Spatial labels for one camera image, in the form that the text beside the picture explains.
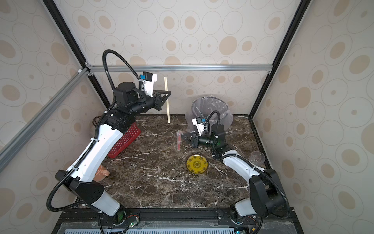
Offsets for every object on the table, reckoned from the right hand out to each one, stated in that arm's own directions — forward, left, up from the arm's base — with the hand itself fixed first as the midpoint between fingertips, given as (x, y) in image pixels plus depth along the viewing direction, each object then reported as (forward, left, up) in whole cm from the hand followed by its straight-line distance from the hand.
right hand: (187, 136), depth 75 cm
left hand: (+6, +5, +23) cm, 24 cm away
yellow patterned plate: (-2, -5, -26) cm, 26 cm away
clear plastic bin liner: (+21, 0, -18) cm, 28 cm away
